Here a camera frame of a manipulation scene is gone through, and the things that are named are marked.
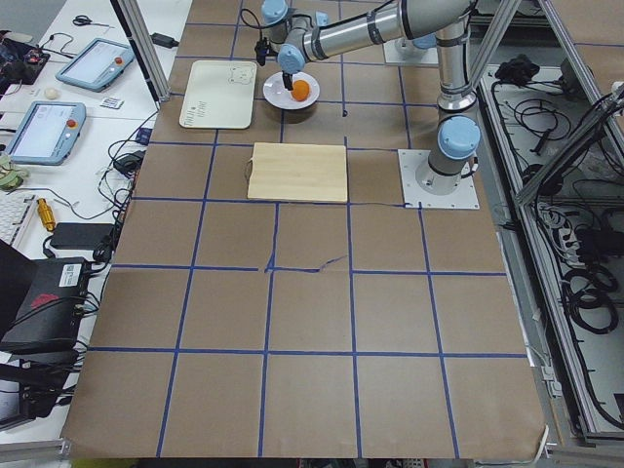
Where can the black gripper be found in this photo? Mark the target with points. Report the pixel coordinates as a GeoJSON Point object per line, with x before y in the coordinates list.
{"type": "Point", "coordinates": [287, 79]}

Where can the orange fruit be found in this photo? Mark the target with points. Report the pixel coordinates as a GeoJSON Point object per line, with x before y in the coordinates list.
{"type": "Point", "coordinates": [300, 90]}

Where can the white round plate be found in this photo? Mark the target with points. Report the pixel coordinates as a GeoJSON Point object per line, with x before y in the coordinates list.
{"type": "Point", "coordinates": [279, 96]}

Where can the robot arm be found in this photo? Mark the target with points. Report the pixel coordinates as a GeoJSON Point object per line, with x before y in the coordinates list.
{"type": "Point", "coordinates": [319, 38]}
{"type": "Point", "coordinates": [451, 42]}

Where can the cream bear serving tray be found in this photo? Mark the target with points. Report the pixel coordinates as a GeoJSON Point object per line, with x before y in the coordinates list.
{"type": "Point", "coordinates": [219, 95]}

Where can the bamboo cutting board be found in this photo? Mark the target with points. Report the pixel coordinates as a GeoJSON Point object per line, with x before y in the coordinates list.
{"type": "Point", "coordinates": [298, 172]}

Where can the black power adapter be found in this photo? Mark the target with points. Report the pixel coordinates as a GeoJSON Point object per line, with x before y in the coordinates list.
{"type": "Point", "coordinates": [163, 40]}

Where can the upper teach pendant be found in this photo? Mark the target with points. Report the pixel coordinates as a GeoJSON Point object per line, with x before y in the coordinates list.
{"type": "Point", "coordinates": [97, 66]}

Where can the teach pendant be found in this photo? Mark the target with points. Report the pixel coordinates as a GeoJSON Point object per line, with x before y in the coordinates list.
{"type": "Point", "coordinates": [97, 66]}
{"type": "Point", "coordinates": [47, 133]}

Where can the lower teach pendant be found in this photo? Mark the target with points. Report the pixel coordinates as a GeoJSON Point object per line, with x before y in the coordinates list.
{"type": "Point", "coordinates": [47, 133]}

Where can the gold cylindrical tool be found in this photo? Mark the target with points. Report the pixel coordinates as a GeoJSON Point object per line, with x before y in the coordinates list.
{"type": "Point", "coordinates": [46, 215]}

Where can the white keyboard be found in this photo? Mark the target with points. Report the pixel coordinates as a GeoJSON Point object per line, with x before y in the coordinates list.
{"type": "Point", "coordinates": [17, 210]}

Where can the black computer box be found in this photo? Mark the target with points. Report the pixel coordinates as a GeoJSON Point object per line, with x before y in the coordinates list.
{"type": "Point", "coordinates": [43, 304]}

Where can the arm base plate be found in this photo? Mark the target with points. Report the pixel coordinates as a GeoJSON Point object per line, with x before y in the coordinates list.
{"type": "Point", "coordinates": [404, 53]}
{"type": "Point", "coordinates": [424, 189]}

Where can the aluminium frame post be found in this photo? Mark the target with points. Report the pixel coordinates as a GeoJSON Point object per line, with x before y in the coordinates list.
{"type": "Point", "coordinates": [132, 22]}

